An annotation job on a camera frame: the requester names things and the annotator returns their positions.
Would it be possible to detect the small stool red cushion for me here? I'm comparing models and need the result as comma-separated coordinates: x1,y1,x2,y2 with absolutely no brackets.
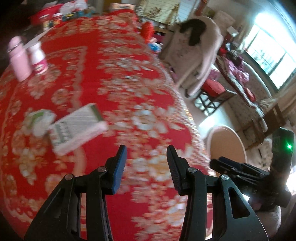
193,79,237,116

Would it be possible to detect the red floral tablecloth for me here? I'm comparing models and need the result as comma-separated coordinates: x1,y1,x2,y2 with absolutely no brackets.
1,11,209,240

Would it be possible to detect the beige trash bin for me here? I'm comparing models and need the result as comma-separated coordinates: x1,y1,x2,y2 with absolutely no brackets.
205,125,247,163

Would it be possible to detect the red thermos flask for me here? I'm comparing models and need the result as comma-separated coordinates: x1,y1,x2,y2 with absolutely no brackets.
140,21,154,44

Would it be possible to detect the pink thermos bottle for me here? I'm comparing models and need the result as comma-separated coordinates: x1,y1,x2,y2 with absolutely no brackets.
8,36,32,82

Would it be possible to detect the green white medicine box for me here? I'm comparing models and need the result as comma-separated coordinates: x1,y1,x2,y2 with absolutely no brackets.
48,103,108,156

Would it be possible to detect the small white pill bottle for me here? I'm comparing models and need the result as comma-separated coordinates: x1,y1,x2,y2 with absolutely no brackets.
27,41,48,75

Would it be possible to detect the crumpled white green wrapper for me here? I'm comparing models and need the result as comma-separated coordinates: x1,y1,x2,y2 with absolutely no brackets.
24,109,56,138

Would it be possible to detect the chair with white coat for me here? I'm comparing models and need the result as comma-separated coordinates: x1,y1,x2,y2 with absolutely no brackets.
159,16,223,97

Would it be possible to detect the floral sofa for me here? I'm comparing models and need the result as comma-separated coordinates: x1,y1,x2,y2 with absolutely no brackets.
215,56,272,130

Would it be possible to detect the red plastic basin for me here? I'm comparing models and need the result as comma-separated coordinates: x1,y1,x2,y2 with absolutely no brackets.
29,4,63,26

